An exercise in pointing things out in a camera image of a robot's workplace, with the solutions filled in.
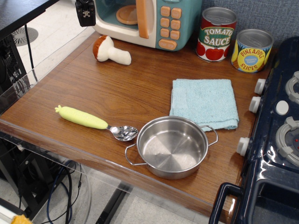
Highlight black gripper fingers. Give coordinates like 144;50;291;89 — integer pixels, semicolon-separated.
75;0;96;27

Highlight plush mushroom toy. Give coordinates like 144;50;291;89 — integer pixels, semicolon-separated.
93;35;131;65

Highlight light blue cloth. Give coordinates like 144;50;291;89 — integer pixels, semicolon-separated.
170;79;239;130

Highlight black desk left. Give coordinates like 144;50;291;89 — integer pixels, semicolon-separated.
0;0;58;40

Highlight toy microwave teal cream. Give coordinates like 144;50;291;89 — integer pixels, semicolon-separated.
93;0;202;52

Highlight tomato sauce can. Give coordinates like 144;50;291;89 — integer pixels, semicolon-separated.
196;7;237;62

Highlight clear acrylic table guard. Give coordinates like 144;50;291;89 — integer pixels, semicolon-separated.
0;33;134;186

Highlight stainless steel pot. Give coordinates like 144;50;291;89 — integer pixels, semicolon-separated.
134;116;219;180

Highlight pineapple slices can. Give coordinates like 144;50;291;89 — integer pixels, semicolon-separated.
231;29;274;73

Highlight white stove knob top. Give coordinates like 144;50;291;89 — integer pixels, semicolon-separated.
254;78;266;95

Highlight white stove knob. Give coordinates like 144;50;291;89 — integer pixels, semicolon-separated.
236;137;250;156
249;97;261;113
254;78;266;95

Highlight white stove knob middle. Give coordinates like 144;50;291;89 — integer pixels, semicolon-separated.
249;97;261;113

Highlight white stove knob bottom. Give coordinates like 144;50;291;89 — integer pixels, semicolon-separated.
236;137;250;156

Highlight dark blue toy stove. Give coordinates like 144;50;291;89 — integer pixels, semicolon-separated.
209;37;299;224

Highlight spoon with green handle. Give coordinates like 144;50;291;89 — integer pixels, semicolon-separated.
55;105;138;141

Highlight blue floor cable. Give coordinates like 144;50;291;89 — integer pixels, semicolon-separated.
46;163;73;224

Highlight black floor cable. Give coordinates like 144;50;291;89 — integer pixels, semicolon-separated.
41;162;83;224

